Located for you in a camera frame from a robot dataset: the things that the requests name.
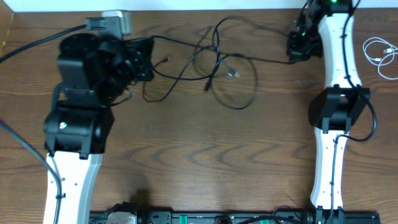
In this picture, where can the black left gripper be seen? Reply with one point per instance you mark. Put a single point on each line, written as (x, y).
(143, 48)

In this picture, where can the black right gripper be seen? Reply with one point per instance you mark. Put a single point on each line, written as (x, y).
(296, 52)

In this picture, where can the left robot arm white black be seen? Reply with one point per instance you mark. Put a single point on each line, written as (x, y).
(95, 71)

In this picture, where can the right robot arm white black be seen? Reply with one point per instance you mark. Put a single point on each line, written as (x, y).
(325, 29)

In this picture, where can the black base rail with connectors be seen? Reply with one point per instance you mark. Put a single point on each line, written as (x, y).
(133, 213)

